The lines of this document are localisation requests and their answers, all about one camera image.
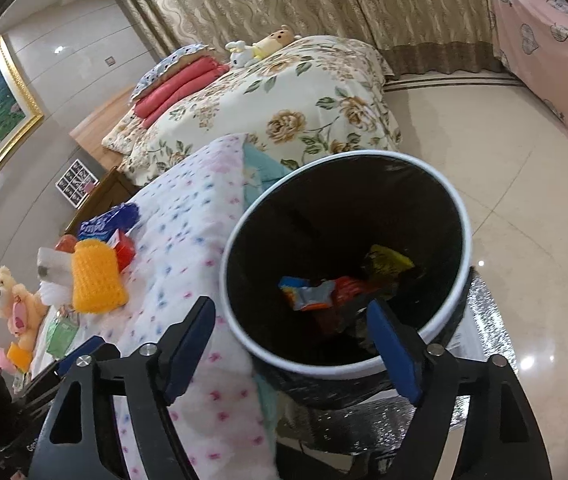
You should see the wooden nightstand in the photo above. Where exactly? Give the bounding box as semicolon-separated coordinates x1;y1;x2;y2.
64;166;140;238

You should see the silver foil mat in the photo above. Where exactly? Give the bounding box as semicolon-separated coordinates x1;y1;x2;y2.
274;265;519;456

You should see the blue orange silver wrapper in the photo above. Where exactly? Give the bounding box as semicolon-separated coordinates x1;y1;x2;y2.
278;276;337;313

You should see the beige teddy bear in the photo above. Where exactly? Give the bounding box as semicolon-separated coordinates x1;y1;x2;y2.
0;266;50;351

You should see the red snack wrapper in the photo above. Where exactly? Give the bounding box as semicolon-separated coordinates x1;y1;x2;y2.
314;275;389;336

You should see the white paper tissue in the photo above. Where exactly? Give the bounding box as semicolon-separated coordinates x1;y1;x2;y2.
36;247;77;306

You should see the black white photo collage frame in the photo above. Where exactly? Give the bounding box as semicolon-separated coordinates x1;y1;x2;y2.
55;158;100;208

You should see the blue tissue packet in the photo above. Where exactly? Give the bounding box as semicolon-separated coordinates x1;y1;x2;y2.
78;203;141;241

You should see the blue dotted white pillow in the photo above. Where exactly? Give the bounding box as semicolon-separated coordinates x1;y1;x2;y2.
129;42;215;103

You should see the black trash bin white rim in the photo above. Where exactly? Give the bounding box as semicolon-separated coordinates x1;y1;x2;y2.
219;149;479;408

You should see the beige patterned curtain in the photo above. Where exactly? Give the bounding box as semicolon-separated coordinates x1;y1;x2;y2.
114;0;559;91

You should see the coral red folded quilt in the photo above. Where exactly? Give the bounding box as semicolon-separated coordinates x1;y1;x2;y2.
134;55;232;128

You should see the wooden headboard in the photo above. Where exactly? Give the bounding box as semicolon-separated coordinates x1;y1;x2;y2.
69;85;137;171

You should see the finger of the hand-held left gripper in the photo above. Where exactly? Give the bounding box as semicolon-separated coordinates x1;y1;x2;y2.
26;335;109;396
11;385;65;416

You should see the white printed paper sheet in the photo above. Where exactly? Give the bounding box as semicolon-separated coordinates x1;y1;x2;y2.
446;327;472;356

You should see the yellow knitted sponge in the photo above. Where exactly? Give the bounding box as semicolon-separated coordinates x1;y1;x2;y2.
71;239;130;313

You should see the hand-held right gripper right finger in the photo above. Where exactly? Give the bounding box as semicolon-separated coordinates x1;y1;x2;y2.
366;299;554;480

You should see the white plush rabbit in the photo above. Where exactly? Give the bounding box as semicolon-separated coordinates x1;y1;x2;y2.
225;40;259;68

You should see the green bottle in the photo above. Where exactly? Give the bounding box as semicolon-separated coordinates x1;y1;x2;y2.
45;307;81;358

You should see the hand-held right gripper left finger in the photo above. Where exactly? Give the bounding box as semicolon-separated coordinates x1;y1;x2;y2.
29;296;217;480

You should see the pink heart print cloth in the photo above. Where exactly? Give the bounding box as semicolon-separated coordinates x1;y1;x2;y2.
486;0;568;166

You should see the small orange block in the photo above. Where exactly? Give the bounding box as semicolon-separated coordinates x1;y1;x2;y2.
6;342;32;373

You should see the yellow plush bear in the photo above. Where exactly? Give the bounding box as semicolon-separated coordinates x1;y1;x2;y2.
251;25;302;61

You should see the floral quilt bed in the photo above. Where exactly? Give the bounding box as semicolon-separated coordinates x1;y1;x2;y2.
101;35;402;188

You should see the white dotted blanket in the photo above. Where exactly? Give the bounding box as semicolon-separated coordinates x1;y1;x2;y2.
29;132;279;480

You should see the yellow snack wrapper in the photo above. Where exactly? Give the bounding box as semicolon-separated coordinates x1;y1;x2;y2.
364;244;417;273

